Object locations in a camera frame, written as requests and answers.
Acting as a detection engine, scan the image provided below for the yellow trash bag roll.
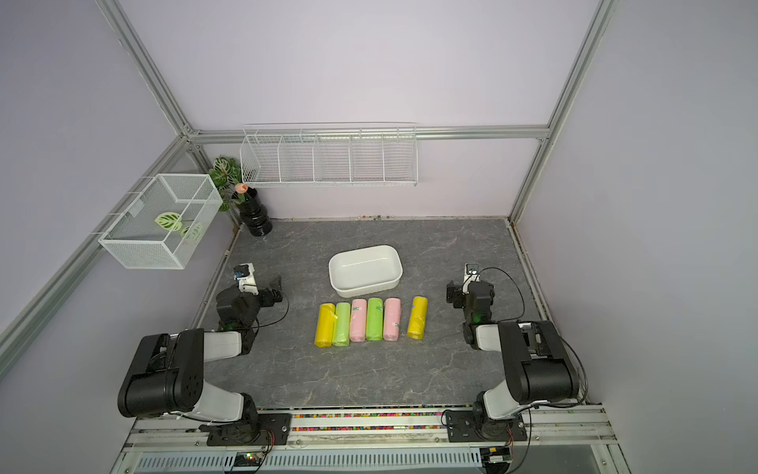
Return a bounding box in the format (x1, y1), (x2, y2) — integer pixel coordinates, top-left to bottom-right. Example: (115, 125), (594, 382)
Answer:
(314, 303), (338, 348)
(407, 296), (428, 340)

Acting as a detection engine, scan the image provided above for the pink trash bag roll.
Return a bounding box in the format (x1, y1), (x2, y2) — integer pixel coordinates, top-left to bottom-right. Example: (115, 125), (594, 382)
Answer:
(349, 298), (368, 343)
(383, 297), (402, 342)

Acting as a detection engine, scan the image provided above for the white plastic storage box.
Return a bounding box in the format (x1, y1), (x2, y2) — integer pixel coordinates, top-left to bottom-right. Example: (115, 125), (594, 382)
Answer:
(329, 245), (404, 298)

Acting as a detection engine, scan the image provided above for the light green roll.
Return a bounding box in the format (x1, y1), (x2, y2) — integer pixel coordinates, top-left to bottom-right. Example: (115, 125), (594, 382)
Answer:
(333, 302), (351, 347)

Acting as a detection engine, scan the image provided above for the bright green roll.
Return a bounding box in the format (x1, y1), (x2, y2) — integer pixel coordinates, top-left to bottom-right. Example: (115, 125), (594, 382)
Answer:
(365, 297), (384, 341)

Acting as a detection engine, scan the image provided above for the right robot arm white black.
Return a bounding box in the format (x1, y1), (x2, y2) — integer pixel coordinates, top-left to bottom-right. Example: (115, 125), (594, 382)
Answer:
(446, 280), (584, 432)

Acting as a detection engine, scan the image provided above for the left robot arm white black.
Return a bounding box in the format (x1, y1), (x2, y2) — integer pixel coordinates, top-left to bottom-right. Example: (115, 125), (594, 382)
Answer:
(116, 276), (284, 425)

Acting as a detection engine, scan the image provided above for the black vase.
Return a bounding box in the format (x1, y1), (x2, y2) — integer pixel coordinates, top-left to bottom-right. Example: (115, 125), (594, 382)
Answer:
(235, 183), (272, 237)

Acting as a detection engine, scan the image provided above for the green artificial plant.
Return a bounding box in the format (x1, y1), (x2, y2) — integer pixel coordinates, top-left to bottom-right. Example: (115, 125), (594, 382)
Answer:
(209, 156), (245, 213)

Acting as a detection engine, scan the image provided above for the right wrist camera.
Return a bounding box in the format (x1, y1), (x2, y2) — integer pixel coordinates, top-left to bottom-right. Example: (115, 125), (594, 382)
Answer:
(463, 263), (480, 286)

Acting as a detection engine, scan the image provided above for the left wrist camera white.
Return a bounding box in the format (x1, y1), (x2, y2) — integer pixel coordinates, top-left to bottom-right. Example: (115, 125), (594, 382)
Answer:
(233, 263), (259, 295)

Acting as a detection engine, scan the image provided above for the white wire basket cube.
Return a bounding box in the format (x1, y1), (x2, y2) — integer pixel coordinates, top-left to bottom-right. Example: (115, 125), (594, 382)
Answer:
(99, 174), (222, 271)

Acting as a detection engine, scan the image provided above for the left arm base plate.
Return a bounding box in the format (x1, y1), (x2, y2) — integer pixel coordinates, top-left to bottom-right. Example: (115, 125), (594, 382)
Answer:
(199, 412), (292, 446)

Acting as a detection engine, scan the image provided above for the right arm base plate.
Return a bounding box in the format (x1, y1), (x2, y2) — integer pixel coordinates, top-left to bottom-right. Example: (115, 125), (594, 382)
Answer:
(440, 410), (528, 444)

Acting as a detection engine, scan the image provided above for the long white wire shelf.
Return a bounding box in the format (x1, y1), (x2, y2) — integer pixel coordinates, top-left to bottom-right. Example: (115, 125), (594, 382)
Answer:
(239, 122), (420, 188)

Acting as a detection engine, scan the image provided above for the aluminium mounting rail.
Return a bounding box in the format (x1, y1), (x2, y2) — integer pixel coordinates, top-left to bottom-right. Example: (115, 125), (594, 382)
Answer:
(123, 404), (618, 450)

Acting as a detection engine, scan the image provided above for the white vented cable duct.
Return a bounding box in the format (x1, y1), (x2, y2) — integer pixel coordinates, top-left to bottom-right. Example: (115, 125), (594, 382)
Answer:
(124, 448), (484, 473)

